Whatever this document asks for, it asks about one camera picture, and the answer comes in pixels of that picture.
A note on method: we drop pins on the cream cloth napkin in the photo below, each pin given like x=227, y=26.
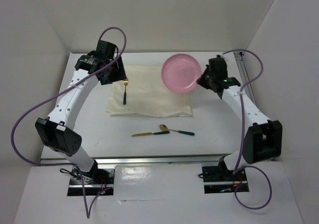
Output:
x=147, y=96

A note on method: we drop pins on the pink plate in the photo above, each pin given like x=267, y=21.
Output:
x=180, y=72

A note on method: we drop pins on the gold fork green handle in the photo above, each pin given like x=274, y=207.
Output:
x=126, y=82

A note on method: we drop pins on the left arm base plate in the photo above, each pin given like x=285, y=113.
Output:
x=102, y=185

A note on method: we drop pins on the aluminium rail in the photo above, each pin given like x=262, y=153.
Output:
x=248, y=68
x=160, y=159

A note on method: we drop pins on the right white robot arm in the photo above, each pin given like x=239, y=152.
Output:
x=261, y=138

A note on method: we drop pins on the aluminium front rail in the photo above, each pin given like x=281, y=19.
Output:
x=160, y=159

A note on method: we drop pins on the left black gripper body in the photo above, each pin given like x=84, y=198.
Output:
x=114, y=73

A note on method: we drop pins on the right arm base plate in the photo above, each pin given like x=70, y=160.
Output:
x=214, y=183

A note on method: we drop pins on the gold knife green handle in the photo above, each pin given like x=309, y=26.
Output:
x=150, y=133

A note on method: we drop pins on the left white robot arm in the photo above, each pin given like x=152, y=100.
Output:
x=56, y=130

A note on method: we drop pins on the aluminium right side rail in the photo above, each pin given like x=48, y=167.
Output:
x=248, y=68

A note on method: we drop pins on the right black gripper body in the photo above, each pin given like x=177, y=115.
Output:
x=206, y=78

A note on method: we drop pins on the gold spoon green handle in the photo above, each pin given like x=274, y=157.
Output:
x=165, y=128

